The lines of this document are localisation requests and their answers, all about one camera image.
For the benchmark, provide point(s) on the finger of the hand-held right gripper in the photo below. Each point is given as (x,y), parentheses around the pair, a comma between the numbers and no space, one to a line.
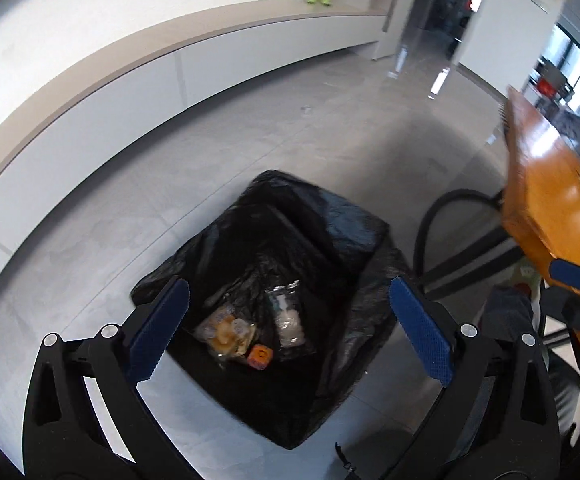
(572,276)

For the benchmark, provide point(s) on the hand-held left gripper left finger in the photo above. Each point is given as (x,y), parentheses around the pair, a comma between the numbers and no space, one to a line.
(157,332)

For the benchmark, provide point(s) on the black bag lined trash bin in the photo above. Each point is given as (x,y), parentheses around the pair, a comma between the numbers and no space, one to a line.
(320,240)

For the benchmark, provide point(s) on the white low wall cabinet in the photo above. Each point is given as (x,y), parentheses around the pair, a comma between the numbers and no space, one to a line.
(119,95)

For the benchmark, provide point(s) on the clear plastic bag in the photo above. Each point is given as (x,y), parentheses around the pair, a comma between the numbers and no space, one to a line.
(287,320)

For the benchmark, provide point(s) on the small orange cube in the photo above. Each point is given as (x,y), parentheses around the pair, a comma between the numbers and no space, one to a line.
(260,356)

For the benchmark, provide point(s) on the clear bag with orange scraps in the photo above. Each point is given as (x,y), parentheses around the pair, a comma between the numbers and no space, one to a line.
(224,332)

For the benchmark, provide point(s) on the wooden table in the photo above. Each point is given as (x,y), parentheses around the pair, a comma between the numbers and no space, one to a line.
(545,185)

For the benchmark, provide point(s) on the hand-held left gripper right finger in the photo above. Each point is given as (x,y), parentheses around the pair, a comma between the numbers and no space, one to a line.
(422,332)

